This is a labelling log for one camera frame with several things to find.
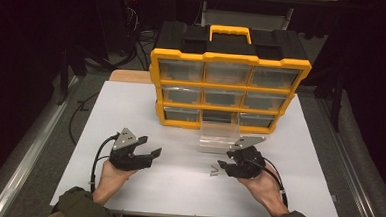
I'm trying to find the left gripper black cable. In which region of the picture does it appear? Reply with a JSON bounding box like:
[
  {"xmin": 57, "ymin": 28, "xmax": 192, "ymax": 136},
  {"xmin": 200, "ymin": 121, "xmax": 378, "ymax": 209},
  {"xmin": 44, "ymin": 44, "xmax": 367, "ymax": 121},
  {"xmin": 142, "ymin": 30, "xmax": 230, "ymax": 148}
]
[{"xmin": 88, "ymin": 132, "xmax": 120, "ymax": 196}]

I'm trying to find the yellow black organizer cabinet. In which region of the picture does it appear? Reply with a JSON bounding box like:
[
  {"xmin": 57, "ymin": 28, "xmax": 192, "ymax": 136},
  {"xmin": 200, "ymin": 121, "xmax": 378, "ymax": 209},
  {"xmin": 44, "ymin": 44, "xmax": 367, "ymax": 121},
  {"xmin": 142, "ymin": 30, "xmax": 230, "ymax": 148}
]
[{"xmin": 145, "ymin": 19, "xmax": 315, "ymax": 138}]

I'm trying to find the black metal stand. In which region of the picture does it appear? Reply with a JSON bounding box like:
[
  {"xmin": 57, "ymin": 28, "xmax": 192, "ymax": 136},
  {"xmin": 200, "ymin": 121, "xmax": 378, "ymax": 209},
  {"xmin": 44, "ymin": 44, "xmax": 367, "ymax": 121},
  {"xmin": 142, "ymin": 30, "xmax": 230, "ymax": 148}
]
[
  {"xmin": 313, "ymin": 66, "xmax": 348, "ymax": 133},
  {"xmin": 55, "ymin": 42, "xmax": 89, "ymax": 108}
]

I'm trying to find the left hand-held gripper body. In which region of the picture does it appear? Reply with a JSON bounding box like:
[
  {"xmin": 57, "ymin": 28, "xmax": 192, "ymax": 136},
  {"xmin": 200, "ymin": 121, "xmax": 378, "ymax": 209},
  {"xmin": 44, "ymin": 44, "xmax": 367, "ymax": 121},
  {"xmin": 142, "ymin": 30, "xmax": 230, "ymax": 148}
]
[{"xmin": 108, "ymin": 126, "xmax": 156, "ymax": 173}]

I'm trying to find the person's left hand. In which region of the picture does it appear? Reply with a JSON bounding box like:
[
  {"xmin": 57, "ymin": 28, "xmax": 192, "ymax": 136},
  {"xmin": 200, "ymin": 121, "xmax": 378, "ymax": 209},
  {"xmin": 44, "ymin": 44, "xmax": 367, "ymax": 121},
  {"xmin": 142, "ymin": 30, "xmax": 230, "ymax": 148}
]
[{"xmin": 90, "ymin": 157, "xmax": 140, "ymax": 204}]

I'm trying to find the wooden board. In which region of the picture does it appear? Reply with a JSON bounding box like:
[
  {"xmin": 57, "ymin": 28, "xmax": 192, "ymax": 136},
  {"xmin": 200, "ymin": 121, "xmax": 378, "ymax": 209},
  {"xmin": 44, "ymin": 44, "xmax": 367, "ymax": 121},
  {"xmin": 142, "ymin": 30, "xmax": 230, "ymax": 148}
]
[{"xmin": 108, "ymin": 68, "xmax": 155, "ymax": 84}]

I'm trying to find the aluminium floor rail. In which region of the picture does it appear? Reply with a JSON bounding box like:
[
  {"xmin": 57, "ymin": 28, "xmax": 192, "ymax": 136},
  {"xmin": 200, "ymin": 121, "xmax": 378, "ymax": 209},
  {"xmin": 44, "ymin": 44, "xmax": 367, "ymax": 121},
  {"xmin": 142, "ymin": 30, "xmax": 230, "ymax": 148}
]
[
  {"xmin": 0, "ymin": 71, "xmax": 81, "ymax": 217},
  {"xmin": 308, "ymin": 94, "xmax": 386, "ymax": 217}
]

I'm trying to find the person's right hand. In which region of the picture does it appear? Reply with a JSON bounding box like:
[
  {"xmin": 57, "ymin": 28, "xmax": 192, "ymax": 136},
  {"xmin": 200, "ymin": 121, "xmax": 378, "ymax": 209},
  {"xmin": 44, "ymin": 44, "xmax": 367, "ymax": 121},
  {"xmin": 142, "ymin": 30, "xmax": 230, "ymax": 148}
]
[{"xmin": 234, "ymin": 170, "xmax": 293, "ymax": 217}]

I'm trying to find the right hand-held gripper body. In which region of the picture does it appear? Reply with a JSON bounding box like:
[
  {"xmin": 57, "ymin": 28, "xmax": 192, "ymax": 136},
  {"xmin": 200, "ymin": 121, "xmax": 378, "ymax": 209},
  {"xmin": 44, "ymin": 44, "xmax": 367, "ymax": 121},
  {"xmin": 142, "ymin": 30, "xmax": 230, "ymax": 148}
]
[{"xmin": 223, "ymin": 133, "xmax": 269, "ymax": 180}]

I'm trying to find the transparent plastic drawer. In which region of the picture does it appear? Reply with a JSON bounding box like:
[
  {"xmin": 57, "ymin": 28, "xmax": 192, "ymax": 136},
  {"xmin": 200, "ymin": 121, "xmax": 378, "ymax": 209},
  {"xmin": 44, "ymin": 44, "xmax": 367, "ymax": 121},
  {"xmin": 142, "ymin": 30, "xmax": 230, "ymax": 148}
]
[{"xmin": 197, "ymin": 120, "xmax": 242, "ymax": 156}]

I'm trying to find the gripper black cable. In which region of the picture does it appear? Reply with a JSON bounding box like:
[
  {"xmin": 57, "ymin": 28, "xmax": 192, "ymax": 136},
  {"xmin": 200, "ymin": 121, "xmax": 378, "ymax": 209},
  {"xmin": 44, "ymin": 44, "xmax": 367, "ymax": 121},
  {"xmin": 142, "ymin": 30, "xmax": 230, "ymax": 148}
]
[
  {"xmin": 88, "ymin": 132, "xmax": 120, "ymax": 196},
  {"xmin": 242, "ymin": 155, "xmax": 292, "ymax": 209}
]

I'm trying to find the grey metal shelf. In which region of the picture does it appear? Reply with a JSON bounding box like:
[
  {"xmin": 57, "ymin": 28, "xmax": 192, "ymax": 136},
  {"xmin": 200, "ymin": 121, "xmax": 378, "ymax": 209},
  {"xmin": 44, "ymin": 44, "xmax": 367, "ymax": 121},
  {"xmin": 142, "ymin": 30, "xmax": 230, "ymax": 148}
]
[{"xmin": 199, "ymin": 0, "xmax": 295, "ymax": 33}]

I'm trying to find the bundle of black cables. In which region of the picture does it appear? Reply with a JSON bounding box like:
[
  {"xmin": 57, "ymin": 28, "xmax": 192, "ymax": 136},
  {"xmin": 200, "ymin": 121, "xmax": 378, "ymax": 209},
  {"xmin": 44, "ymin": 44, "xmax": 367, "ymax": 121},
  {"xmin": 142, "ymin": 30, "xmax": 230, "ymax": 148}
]
[{"xmin": 118, "ymin": 4, "xmax": 158, "ymax": 71}]

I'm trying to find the black floor cable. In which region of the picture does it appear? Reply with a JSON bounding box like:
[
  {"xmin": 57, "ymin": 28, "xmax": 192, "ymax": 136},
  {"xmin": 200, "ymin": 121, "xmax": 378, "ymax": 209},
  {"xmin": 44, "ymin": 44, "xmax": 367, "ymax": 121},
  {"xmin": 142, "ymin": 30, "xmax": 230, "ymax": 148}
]
[{"xmin": 67, "ymin": 90, "xmax": 101, "ymax": 148}]

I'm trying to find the grid of clear drawers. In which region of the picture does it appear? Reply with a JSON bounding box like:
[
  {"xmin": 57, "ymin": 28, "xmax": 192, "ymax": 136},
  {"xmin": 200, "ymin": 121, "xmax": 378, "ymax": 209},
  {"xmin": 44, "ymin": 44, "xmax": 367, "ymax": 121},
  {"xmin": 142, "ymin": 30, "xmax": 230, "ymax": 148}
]
[{"xmin": 155, "ymin": 58, "xmax": 301, "ymax": 130}]

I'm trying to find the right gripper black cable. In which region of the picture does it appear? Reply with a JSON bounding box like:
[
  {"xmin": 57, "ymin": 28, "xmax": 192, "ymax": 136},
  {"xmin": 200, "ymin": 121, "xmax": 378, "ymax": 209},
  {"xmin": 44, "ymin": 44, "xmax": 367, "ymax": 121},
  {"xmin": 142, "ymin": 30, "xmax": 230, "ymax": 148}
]
[{"xmin": 242, "ymin": 155, "xmax": 292, "ymax": 209}]

